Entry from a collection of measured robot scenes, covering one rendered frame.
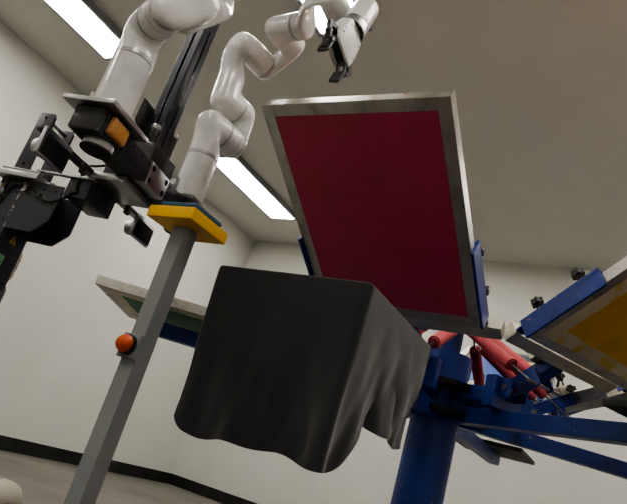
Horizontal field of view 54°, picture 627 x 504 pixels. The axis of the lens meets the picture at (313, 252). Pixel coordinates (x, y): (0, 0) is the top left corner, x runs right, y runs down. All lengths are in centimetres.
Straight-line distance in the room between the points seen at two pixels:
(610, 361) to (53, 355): 469
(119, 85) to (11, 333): 428
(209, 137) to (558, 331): 125
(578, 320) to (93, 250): 471
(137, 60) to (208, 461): 600
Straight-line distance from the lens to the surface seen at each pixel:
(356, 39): 176
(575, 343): 221
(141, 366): 132
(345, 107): 176
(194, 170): 186
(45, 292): 576
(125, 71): 155
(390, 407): 164
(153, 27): 158
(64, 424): 619
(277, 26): 202
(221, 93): 200
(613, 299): 208
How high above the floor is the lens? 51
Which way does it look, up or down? 19 degrees up
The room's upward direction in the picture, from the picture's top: 17 degrees clockwise
